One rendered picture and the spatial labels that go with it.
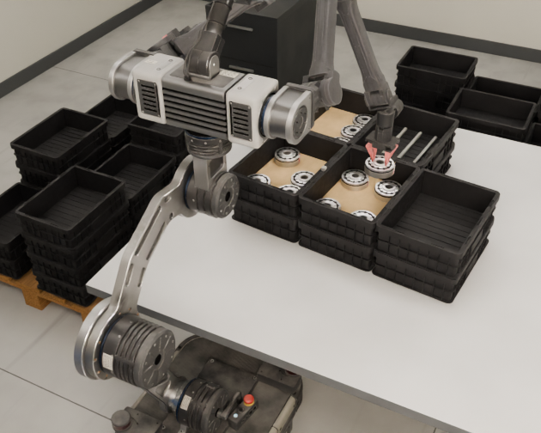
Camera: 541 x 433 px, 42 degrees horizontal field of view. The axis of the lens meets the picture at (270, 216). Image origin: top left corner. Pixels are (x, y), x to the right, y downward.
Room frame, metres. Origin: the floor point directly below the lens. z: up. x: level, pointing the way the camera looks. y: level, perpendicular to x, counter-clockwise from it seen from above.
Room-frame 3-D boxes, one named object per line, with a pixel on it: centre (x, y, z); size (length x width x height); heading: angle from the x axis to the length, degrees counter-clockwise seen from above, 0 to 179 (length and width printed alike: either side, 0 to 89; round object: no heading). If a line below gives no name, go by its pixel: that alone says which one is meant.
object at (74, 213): (2.48, 0.86, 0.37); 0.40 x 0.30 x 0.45; 152
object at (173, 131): (3.20, 0.49, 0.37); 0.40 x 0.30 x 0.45; 153
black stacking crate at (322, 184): (2.08, -0.33, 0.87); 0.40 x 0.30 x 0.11; 147
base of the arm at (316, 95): (1.73, -0.10, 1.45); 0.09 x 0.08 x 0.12; 62
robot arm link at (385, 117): (2.07, -0.39, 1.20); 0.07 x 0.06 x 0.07; 151
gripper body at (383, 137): (2.06, -0.39, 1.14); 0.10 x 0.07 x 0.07; 57
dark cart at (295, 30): (4.01, 0.01, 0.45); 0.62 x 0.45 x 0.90; 152
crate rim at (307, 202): (2.08, -0.33, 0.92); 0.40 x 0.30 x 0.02; 147
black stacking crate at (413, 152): (2.42, -0.54, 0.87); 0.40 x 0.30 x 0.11; 147
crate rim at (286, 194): (2.24, -0.07, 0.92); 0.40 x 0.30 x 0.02; 147
